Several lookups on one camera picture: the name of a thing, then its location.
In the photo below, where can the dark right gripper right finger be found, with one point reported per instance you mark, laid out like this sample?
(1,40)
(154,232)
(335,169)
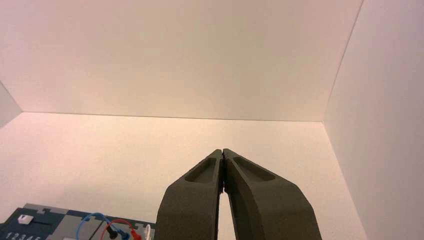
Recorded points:
(268,208)

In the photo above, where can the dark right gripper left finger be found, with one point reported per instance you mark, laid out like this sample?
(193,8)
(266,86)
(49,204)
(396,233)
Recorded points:
(190,205)

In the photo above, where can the white slider knob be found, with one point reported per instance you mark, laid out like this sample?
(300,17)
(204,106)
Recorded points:
(25,219)

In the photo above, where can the blue and grey control box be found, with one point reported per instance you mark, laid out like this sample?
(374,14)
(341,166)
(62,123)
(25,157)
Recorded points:
(59,225)

